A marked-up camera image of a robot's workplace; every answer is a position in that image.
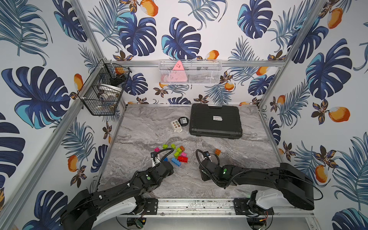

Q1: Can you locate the black plastic tool case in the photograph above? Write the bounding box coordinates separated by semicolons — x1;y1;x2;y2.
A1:
189;103;243;140

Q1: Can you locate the white remote control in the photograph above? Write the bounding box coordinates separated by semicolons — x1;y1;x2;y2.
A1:
170;120;182;130

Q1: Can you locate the clear wall tray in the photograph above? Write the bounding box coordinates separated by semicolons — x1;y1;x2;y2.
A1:
158;59;222;85

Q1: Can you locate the aluminium front rail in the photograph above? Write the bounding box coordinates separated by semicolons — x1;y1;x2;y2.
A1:
79;197;314;218

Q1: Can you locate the light blue long lego brick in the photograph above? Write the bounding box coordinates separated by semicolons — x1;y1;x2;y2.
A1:
171;158;182;167

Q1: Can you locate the black round tape measure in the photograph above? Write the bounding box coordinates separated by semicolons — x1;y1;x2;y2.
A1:
178;117;189;127

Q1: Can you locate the pink triangle card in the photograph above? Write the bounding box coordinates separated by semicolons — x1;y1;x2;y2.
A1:
166;60;188;83

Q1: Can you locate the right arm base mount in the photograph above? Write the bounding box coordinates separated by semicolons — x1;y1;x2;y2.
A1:
233;198;274;217

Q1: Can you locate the red long lego brick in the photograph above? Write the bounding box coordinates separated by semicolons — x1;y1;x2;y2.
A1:
177;156;188;163

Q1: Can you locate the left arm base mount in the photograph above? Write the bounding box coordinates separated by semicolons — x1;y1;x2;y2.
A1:
128;196;159;216

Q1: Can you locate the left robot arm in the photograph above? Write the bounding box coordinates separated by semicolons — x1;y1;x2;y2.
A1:
60;148;174;230

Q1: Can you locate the black wire basket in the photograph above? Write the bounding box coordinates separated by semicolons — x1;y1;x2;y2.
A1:
78;60;132;116

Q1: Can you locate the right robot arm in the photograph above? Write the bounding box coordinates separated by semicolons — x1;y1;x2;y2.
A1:
195;149;319;210

